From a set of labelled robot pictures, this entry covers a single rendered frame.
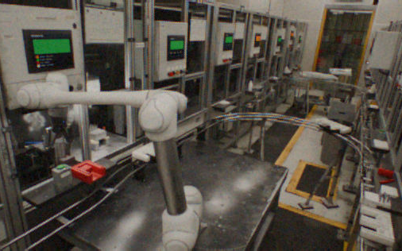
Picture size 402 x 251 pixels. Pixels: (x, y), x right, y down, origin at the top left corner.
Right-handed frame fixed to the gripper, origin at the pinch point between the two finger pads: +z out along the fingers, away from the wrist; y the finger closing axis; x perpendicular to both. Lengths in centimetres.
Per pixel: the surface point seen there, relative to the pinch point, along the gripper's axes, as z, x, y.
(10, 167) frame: 5.0, -12.3, 18.4
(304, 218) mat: 96, 116, -186
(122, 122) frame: 1, -26, -75
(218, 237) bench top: 43, 78, -39
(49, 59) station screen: -47.4, -6.2, -0.9
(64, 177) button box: 13.9, 1.3, -0.8
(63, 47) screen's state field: -54, -6, -9
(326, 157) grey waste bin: 71, 125, -329
